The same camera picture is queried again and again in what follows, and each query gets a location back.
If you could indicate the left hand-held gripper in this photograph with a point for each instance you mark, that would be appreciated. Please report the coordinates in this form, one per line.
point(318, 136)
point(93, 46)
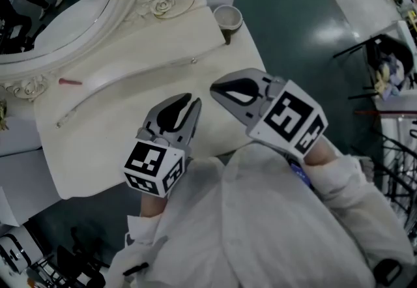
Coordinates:
point(153, 166)

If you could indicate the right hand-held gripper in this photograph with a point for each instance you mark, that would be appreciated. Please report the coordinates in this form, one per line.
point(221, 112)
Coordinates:
point(290, 117)

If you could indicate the white ornate dressing table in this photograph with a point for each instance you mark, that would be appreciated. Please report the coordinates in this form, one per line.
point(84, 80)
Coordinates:
point(107, 137)

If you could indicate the person's right forearm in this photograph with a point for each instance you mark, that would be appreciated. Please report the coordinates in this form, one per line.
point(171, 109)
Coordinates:
point(321, 153)

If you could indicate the person's left forearm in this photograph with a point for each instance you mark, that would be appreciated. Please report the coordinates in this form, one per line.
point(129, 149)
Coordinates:
point(151, 205)

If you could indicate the round white bowl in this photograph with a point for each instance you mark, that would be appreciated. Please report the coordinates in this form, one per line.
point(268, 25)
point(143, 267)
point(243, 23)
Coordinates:
point(228, 16)

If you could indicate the pink lipstick tube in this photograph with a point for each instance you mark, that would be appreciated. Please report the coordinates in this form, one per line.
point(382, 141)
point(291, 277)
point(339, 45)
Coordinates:
point(70, 81)

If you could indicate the person's white shirt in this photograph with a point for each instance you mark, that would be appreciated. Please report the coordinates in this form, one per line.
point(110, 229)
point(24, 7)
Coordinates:
point(244, 231)

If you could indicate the oval white-framed mirror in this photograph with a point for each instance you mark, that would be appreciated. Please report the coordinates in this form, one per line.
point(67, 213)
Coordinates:
point(65, 19)

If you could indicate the black bin of plush toys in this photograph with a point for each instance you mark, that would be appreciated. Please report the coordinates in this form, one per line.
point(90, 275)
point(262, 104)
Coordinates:
point(397, 49)

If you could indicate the black office chair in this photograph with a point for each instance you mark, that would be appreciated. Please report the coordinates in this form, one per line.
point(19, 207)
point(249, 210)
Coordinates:
point(78, 264)

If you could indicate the pink flower bouquet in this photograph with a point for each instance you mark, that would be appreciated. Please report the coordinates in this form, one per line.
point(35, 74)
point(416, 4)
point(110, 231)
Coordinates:
point(3, 115)

